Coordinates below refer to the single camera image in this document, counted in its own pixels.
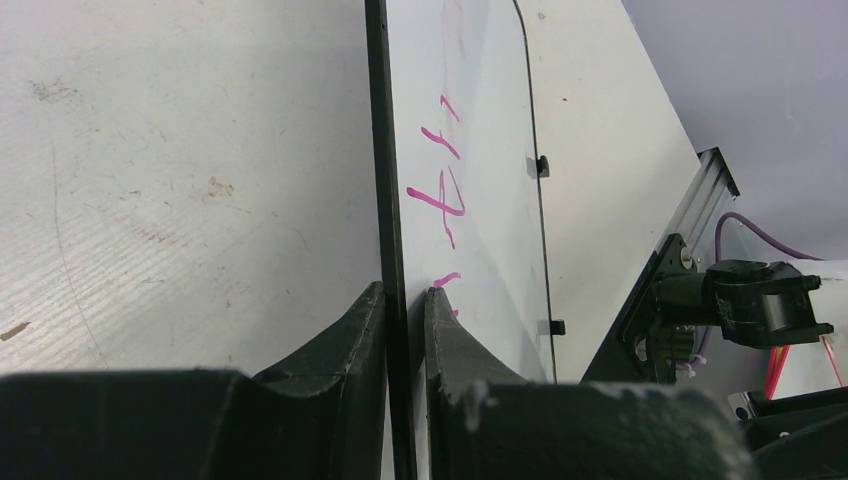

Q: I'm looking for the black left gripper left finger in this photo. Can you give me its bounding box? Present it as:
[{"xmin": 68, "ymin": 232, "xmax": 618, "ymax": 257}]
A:
[{"xmin": 1, "ymin": 282, "xmax": 386, "ymax": 479}]

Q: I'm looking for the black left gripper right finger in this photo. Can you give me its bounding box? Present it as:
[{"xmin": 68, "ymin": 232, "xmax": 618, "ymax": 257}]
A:
[{"xmin": 423, "ymin": 288, "xmax": 759, "ymax": 479}]

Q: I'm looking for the black framed whiteboard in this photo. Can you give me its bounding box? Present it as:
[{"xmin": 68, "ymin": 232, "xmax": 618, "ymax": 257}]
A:
[{"xmin": 365, "ymin": 1, "xmax": 556, "ymax": 479}]

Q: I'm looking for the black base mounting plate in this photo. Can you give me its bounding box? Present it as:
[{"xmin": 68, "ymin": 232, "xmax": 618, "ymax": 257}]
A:
[{"xmin": 579, "ymin": 233, "xmax": 848, "ymax": 480}]

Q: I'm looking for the aluminium frame rail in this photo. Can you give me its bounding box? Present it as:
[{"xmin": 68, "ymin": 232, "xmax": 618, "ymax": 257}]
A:
[{"xmin": 659, "ymin": 147, "xmax": 741, "ymax": 258}]

